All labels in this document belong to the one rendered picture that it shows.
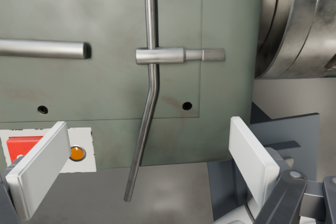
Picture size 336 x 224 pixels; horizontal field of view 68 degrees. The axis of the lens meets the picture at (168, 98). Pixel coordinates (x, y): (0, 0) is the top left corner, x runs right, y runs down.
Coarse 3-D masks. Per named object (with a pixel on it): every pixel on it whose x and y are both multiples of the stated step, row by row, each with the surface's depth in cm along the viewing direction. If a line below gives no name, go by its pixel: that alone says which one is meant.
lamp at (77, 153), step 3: (75, 147) 37; (72, 150) 37; (75, 150) 37; (78, 150) 37; (81, 150) 37; (72, 153) 37; (75, 153) 37; (78, 153) 37; (81, 153) 37; (72, 156) 38; (75, 156) 37; (78, 156) 38; (81, 156) 38
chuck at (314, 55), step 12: (324, 0) 34; (324, 12) 34; (312, 24) 35; (324, 24) 35; (312, 36) 36; (324, 36) 36; (312, 48) 38; (324, 48) 38; (300, 60) 40; (312, 60) 40; (324, 60) 40; (288, 72) 43; (300, 72) 44; (312, 72) 44; (324, 72) 44
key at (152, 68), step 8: (144, 0) 30; (152, 0) 30; (152, 8) 30; (152, 16) 30; (152, 24) 30; (152, 32) 31; (152, 40) 31; (152, 48) 31; (152, 64) 32; (152, 72) 32; (152, 80) 33; (152, 88) 33; (152, 96) 34; (152, 104) 34; (144, 112) 35; (144, 120) 35; (144, 128) 35; (144, 136) 36; (136, 144) 36; (136, 152) 37; (136, 160) 37; (136, 168) 38; (128, 176) 39; (128, 184) 39; (128, 192) 39; (128, 200) 40
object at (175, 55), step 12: (144, 48) 32; (156, 48) 32; (168, 48) 32; (180, 48) 32; (204, 48) 33; (216, 48) 32; (144, 60) 31; (156, 60) 32; (168, 60) 32; (180, 60) 32
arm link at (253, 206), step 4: (252, 196) 85; (252, 200) 83; (248, 204) 83; (252, 204) 81; (256, 204) 80; (252, 208) 80; (256, 208) 79; (252, 212) 79; (256, 212) 78; (300, 220) 70; (304, 220) 69; (308, 220) 70; (312, 220) 70
